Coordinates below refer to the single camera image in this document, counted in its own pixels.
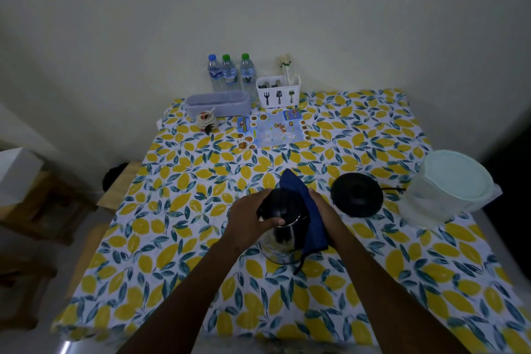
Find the person's right hand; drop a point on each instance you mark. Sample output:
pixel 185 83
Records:
pixel 332 221

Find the person's left hand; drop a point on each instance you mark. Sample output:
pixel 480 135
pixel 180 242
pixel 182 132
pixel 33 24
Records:
pixel 242 225

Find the person's left thumb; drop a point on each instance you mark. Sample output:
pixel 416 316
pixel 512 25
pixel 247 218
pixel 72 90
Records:
pixel 273 223

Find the steel kettle with black lid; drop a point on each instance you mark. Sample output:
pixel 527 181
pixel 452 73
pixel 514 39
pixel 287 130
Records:
pixel 286 237

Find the dark blue cloth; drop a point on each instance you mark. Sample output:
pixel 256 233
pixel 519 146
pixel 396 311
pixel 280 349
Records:
pixel 309 208

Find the person's left forearm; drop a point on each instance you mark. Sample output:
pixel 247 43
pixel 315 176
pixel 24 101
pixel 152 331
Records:
pixel 184 302

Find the person's right forearm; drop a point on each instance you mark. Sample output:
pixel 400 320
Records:
pixel 385 299

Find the lemon print tablecloth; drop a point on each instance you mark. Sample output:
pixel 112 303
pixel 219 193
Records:
pixel 199 183

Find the round black kettle base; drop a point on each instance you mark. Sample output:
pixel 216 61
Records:
pixel 356 195

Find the blue picture menu sheet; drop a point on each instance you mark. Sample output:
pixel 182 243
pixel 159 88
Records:
pixel 271 129

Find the small patterned ceramic jar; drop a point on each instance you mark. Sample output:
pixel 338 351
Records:
pixel 206 121

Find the white cutlery holder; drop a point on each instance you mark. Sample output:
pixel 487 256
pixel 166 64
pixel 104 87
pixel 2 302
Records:
pixel 278 96

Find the lilac rectangular plastic container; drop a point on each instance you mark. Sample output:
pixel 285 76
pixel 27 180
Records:
pixel 218 104

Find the dark cutlery in holder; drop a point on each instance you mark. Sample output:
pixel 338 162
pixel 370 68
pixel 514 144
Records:
pixel 270 84

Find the green cap water bottle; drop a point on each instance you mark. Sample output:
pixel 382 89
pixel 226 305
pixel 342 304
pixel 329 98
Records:
pixel 248 75
pixel 229 73

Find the bundle of pale chopsticks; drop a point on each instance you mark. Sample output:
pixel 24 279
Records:
pixel 287 69

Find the blue cap water bottle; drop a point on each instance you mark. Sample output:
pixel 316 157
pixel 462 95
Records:
pixel 215 73

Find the black round object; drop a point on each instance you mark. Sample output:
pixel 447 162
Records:
pixel 113 177

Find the clear plastic jug green lid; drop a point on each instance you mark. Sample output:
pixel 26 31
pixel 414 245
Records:
pixel 448 187

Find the wooden stool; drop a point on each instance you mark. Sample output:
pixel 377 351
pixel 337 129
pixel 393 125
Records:
pixel 49 208
pixel 25 283

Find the white box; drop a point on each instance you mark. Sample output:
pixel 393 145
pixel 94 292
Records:
pixel 16 175

